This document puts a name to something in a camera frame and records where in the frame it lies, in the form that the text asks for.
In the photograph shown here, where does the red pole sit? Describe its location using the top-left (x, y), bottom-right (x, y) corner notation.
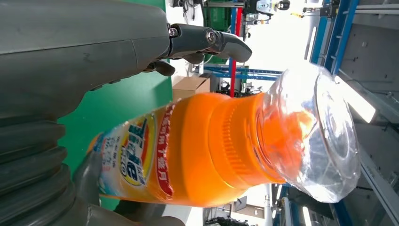
top-left (230, 7), bottom-right (243, 98)

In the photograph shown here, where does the orange detergent bottle clear cap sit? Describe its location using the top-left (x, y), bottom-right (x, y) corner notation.
top-left (87, 62), bottom-right (362, 208)

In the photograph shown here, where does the blue metal shelf rack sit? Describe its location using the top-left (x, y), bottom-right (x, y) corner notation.
top-left (204, 0), bottom-right (353, 82)

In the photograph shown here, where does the green crate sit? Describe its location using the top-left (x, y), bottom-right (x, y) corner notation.
top-left (204, 6), bottom-right (233, 65)

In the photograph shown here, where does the brown cardboard box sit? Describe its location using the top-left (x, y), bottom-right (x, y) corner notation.
top-left (172, 75), bottom-right (210, 102)

